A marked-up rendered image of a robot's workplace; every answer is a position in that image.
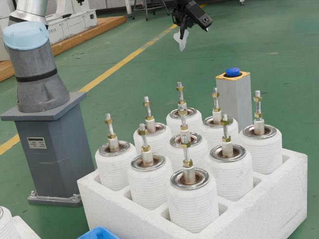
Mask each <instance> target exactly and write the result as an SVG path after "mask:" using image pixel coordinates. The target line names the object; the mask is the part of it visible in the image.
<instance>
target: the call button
mask: <svg viewBox="0 0 319 239"><path fill-rule="evenodd" d="M225 73H226V74H227V76H237V75H238V74H239V73H240V69H238V68H229V69H226V71H225Z"/></svg>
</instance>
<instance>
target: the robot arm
mask: <svg viewBox="0 0 319 239"><path fill-rule="evenodd" d="M174 1H175V5H176V8H174V10H173V11H172V12H171V15H172V19H173V24H176V25H177V26H180V29H179V32H178V33H175V34H174V39H175V40H176V41H177V42H178V43H179V47H180V51H181V52H182V51H183V50H184V49H185V44H186V42H187V37H188V34H189V32H188V30H187V27H189V28H192V26H193V25H195V24H198V25H199V26H200V27H201V28H202V29H203V30H205V31H206V32H208V27H209V26H210V25H211V24H212V22H213V20H212V19H211V18H210V17H209V16H208V15H207V14H206V13H205V12H204V11H203V10H202V9H201V8H200V7H199V6H198V5H197V4H196V3H195V2H194V1H193V0H174ZM47 5H48V0H18V3H17V8H16V10H15V11H14V12H12V13H11V14H10V15H9V22H8V26H7V27H6V28H5V29H4V30H3V36H4V37H3V40H4V46H5V49H6V51H7V52H8V54H9V57H10V60H11V64H12V67H13V70H14V74H15V76H16V80H17V84H18V87H17V106H18V109H19V111H20V112H23V113H36V112H42V111H47V110H51V109H54V108H57V107H59V106H61V105H63V104H65V103H67V102H68V101H69V100H70V95H69V91H68V89H67V88H66V87H65V85H64V83H63V82H62V80H61V78H60V77H59V75H58V72H57V69H56V63H55V60H54V56H53V52H52V48H51V44H50V41H49V34H48V25H49V24H48V22H47V21H46V18H45V16H46V11H47ZM173 16H174V17H175V21H174V18H173Z"/></svg>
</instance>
